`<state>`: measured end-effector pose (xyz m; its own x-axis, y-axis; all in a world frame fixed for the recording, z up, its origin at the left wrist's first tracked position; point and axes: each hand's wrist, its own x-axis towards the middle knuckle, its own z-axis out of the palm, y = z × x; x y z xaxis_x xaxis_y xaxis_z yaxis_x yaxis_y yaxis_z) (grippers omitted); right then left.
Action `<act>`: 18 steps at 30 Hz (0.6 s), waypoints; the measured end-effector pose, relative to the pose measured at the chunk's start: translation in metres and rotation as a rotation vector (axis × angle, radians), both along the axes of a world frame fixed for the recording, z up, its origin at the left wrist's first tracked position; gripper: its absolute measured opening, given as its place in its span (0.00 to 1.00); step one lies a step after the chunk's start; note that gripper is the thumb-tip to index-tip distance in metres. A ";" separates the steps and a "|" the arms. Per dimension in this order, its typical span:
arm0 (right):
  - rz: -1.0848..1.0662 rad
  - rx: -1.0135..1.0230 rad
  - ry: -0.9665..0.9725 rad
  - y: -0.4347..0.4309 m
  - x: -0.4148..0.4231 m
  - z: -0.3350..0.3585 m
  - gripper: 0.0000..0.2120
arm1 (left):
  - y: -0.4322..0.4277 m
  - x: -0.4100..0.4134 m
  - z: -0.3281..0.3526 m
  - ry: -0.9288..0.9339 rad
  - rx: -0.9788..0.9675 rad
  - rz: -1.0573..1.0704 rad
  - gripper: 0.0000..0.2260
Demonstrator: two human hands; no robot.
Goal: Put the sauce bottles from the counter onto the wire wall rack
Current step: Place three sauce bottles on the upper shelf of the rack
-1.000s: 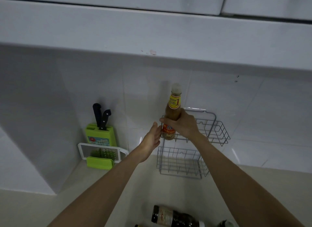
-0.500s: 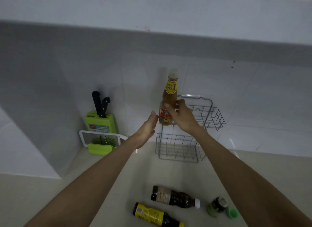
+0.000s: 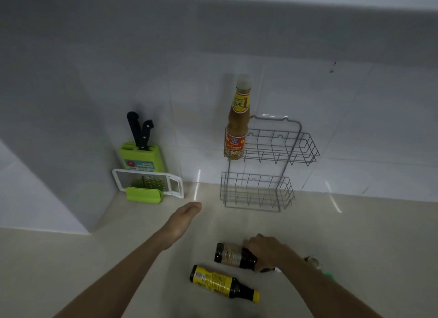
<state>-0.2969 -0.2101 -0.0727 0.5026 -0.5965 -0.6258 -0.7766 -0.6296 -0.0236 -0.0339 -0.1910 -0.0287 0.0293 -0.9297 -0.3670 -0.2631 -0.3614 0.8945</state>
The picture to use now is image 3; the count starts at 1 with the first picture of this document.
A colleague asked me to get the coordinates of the person's right hand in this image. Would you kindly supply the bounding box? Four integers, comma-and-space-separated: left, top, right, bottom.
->
242, 234, 302, 273

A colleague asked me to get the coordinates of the person's left hand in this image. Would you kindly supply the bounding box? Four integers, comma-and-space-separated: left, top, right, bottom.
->
159, 202, 203, 251

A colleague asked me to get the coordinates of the dark bottle with white label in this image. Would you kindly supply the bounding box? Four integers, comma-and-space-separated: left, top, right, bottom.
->
214, 242, 282, 274

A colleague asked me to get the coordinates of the person's right forearm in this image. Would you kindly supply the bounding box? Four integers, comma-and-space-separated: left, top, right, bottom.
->
279, 254, 384, 318

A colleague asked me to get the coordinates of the person's left forearm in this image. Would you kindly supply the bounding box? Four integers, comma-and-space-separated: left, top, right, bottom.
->
53, 230, 172, 318

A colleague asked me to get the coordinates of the white framed metal grater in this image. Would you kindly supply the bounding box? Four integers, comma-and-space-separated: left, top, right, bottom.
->
112, 168, 185, 199

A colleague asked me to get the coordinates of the green grater holder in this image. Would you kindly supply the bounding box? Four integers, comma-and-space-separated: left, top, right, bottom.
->
125, 186, 164, 205

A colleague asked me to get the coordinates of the dark bottle with yellow label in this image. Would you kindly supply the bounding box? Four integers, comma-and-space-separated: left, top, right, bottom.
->
190, 264, 261, 304

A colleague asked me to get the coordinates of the small green capped bottle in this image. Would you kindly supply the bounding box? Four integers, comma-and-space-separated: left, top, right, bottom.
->
304, 256, 334, 279

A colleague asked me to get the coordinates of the green knife block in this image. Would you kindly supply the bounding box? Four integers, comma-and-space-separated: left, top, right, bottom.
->
119, 142, 166, 173

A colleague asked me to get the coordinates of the orange sauce bottle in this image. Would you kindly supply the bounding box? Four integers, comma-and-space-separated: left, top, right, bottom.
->
224, 74, 253, 160

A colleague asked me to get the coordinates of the short black-handled knife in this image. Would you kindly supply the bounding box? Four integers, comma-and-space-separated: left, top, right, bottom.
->
138, 119, 154, 151

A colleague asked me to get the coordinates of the long black-handled knife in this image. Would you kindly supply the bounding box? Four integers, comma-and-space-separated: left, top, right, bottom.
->
127, 111, 142, 148

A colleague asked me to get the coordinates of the grey two-tier wire rack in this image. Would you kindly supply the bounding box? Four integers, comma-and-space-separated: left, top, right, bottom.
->
220, 114, 321, 213

